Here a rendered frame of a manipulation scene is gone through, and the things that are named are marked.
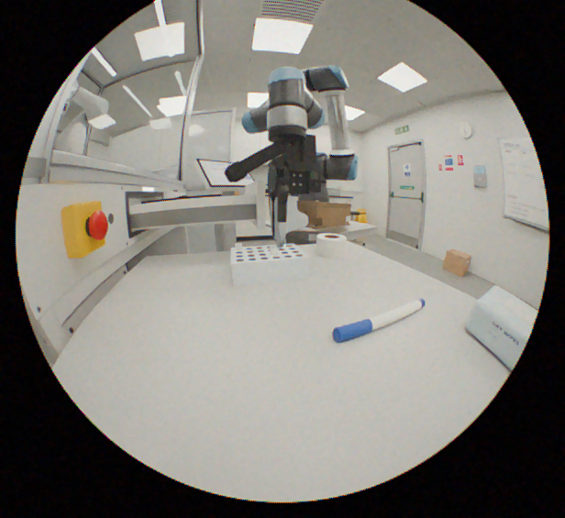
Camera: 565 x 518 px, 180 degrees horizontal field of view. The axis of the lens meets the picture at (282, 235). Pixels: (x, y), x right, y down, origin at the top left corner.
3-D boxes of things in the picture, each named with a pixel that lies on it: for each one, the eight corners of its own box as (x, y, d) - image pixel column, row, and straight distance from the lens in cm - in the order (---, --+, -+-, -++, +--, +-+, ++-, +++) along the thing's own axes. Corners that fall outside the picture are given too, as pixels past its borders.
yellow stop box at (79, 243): (109, 245, 33) (105, 199, 32) (83, 259, 27) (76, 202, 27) (91, 246, 36) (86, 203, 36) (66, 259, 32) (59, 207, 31)
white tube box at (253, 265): (293, 260, 38) (293, 243, 36) (309, 278, 30) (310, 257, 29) (232, 266, 36) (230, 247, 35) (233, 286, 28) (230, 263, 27)
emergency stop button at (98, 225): (112, 236, 30) (109, 208, 29) (97, 243, 27) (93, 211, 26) (99, 237, 32) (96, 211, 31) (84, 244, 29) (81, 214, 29)
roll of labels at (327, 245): (339, 259, 40) (340, 241, 38) (311, 254, 42) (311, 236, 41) (348, 251, 46) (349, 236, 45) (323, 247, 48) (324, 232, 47)
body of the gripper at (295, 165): (321, 196, 32) (320, 130, 34) (271, 196, 29) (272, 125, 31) (304, 195, 39) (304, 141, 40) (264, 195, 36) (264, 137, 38)
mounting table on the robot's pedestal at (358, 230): (319, 233, 122) (319, 215, 121) (376, 248, 96) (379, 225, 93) (256, 242, 98) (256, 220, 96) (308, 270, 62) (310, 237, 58)
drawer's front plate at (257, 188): (249, 214, 69) (249, 186, 69) (265, 228, 41) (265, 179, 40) (245, 215, 69) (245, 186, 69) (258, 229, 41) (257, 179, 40)
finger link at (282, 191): (289, 223, 29) (288, 167, 29) (280, 223, 28) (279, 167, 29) (282, 220, 33) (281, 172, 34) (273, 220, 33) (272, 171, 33)
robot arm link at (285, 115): (271, 103, 33) (263, 120, 40) (271, 126, 31) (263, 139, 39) (313, 109, 35) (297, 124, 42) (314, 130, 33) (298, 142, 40)
